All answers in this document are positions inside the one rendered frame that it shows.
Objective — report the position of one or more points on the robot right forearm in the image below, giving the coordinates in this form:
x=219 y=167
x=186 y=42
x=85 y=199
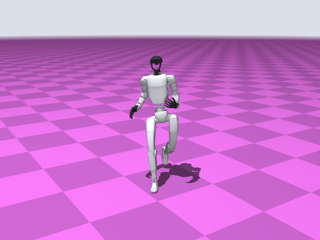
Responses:
x=140 y=103

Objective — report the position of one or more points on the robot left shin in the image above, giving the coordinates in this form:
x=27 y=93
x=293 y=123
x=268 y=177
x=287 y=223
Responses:
x=166 y=151

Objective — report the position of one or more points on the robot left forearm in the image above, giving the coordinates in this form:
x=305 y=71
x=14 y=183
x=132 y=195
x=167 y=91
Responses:
x=177 y=99

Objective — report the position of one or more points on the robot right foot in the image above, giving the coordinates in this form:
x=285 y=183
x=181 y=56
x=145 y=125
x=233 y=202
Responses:
x=154 y=187

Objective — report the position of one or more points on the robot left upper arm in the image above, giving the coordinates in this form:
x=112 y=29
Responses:
x=173 y=84

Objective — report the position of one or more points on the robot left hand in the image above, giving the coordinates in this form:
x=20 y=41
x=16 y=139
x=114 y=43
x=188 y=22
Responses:
x=172 y=104

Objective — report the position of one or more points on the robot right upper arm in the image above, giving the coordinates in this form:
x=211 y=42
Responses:
x=144 y=87

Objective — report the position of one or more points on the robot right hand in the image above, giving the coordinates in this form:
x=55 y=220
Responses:
x=134 y=109

